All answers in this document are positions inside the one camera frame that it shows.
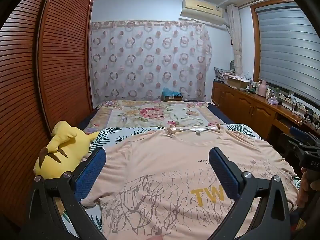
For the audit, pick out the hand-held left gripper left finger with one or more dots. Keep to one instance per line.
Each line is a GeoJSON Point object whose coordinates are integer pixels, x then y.
{"type": "Point", "coordinates": [88, 177]}

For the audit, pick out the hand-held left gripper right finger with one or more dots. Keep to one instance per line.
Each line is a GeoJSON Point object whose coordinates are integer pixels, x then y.
{"type": "Point", "coordinates": [226, 177]}

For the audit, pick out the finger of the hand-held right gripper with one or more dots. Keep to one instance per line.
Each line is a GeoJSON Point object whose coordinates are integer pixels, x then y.
{"type": "Point", "coordinates": [298, 133]}

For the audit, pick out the pink printed t-shirt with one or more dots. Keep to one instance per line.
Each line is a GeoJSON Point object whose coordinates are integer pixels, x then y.
{"type": "Point", "coordinates": [162, 165]}

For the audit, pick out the person's right hand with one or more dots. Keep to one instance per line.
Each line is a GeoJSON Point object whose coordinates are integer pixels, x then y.
{"type": "Point", "coordinates": [303, 190]}

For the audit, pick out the purple tissue pack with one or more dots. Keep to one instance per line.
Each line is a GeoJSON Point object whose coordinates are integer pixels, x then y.
{"type": "Point", "coordinates": [272, 100]}

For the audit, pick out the yellow plush toy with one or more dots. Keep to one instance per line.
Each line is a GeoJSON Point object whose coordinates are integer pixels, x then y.
{"type": "Point", "coordinates": [62, 145]}

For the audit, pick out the leaf print bed sheet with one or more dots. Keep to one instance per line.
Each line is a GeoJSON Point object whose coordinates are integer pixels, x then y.
{"type": "Point", "coordinates": [110, 133]}

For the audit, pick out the pink thermos jug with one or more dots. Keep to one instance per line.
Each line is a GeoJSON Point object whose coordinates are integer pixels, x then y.
{"type": "Point", "coordinates": [262, 88]}

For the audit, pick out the wooden side cabinet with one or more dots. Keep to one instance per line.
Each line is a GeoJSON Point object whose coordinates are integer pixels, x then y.
{"type": "Point", "coordinates": [240, 105]}

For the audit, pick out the flat beige box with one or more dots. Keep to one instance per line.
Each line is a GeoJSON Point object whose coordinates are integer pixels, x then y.
{"type": "Point", "coordinates": [237, 82]}

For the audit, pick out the grey window blind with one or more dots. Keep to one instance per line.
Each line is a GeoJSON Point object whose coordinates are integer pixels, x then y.
{"type": "Point", "coordinates": [287, 47]}

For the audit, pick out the floral blanket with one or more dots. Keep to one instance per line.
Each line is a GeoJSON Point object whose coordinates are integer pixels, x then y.
{"type": "Point", "coordinates": [150, 115]}

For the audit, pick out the small green fan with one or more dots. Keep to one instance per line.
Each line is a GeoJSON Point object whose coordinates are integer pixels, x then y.
{"type": "Point", "coordinates": [232, 65]}

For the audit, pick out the patterned folded pillow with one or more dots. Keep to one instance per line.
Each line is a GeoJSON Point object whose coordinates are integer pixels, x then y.
{"type": "Point", "coordinates": [222, 73]}

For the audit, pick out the blue plastic bag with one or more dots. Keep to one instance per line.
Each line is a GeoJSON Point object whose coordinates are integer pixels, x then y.
{"type": "Point", "coordinates": [170, 92]}

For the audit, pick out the beige window curtain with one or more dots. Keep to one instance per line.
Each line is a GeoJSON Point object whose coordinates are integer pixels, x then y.
{"type": "Point", "coordinates": [236, 42]}

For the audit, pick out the wooden louvered wardrobe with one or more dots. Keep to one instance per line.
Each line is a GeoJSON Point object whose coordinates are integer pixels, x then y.
{"type": "Point", "coordinates": [25, 80]}

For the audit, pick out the white air conditioner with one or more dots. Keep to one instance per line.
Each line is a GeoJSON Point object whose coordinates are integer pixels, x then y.
{"type": "Point", "coordinates": [202, 10]}

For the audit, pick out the wooden window frame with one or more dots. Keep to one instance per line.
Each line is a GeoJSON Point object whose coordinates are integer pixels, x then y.
{"type": "Point", "coordinates": [255, 42]}

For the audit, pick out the circle patterned wall curtain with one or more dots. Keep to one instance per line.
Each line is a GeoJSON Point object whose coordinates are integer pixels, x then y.
{"type": "Point", "coordinates": [150, 60]}

